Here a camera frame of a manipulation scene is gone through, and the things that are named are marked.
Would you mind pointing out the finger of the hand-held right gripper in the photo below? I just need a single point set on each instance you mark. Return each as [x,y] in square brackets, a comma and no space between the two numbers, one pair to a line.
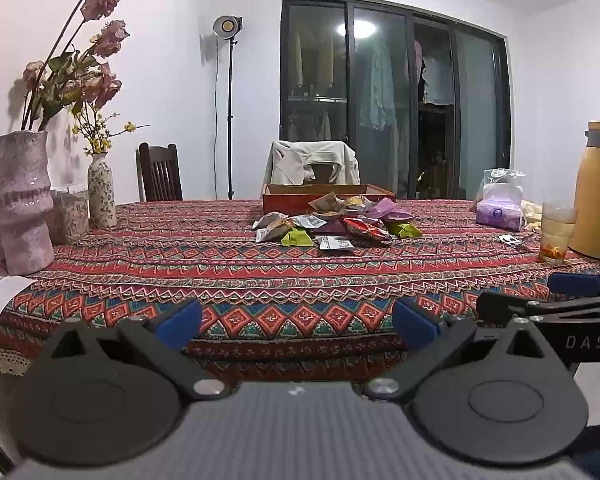
[500,307]
[575,285]

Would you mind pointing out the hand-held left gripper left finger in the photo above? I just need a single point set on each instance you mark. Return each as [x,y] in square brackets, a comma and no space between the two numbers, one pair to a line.
[180,322]

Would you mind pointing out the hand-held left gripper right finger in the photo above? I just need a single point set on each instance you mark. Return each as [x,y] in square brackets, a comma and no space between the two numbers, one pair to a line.
[414,322]

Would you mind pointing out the pile of snack packets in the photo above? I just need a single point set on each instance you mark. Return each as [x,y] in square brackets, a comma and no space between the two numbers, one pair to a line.
[365,227]

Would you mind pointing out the orange cardboard box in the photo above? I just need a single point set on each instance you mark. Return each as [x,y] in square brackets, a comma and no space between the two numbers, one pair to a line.
[285,204]

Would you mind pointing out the glass cup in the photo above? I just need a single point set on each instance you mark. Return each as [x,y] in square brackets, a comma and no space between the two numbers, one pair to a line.
[557,230]

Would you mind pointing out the small flat wrapper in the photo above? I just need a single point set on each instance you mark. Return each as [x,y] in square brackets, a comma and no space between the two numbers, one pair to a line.
[510,241]

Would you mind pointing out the purple tissue pack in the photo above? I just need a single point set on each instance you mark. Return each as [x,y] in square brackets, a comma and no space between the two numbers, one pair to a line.
[497,212]

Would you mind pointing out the yellow thermos jug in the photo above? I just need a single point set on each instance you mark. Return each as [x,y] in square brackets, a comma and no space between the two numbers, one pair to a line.
[595,185]

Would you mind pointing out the red patterned tablecloth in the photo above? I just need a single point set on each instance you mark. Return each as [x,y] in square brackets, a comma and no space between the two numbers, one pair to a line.
[280,280]

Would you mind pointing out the clear plastic bag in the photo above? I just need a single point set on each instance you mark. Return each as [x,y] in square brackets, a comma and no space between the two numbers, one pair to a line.
[502,176]

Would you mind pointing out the dark wooden chair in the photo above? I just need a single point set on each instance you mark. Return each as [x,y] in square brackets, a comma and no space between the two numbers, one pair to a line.
[160,175]

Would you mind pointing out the small floral vase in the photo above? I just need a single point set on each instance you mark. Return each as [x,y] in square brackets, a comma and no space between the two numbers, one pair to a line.
[101,195]

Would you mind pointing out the glass jar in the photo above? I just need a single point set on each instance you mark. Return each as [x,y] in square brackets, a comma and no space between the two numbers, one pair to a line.
[70,217]

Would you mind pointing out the wooden chair with jacket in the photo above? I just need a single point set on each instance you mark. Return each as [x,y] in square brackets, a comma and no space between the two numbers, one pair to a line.
[325,172]

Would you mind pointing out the white paper sheet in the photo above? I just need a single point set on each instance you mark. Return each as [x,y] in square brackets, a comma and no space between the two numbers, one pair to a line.
[0,302]

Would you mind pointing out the beige jacket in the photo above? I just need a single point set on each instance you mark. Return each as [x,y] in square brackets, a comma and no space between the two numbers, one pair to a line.
[290,160]

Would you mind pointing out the yellow flower sprigs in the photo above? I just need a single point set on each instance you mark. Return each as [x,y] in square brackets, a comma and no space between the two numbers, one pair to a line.
[98,143]

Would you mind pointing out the large pink ceramic vase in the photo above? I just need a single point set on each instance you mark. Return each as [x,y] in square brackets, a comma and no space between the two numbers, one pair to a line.
[20,200]

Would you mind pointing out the black framed glass sliding door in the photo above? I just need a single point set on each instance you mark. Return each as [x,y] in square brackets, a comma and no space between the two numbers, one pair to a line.
[380,85]

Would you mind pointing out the hanging pale blue garment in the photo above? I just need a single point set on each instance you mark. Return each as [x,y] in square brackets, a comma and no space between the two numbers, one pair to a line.
[377,85]

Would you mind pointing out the dried pink flowers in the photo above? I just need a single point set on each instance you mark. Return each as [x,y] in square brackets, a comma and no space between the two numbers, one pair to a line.
[111,39]

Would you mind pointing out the studio light on stand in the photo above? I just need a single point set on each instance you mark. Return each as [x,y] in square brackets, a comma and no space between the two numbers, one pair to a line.
[226,24]

